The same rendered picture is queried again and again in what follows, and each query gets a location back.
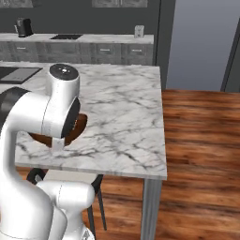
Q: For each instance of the brown wooden bowl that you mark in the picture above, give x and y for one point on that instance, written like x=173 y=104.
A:
x=78 y=125

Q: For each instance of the grey counter leg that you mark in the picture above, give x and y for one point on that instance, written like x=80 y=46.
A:
x=151 y=209

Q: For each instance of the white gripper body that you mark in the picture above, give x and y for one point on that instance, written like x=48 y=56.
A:
x=58 y=144

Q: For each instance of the black hob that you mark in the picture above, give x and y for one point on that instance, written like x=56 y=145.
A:
x=17 y=75

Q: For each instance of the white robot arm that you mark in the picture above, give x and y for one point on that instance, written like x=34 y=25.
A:
x=28 y=115

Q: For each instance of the grey base cupboard run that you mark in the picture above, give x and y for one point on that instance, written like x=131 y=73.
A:
x=93 y=53

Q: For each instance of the black stool with pale seat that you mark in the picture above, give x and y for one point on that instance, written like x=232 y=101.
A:
x=99 y=200

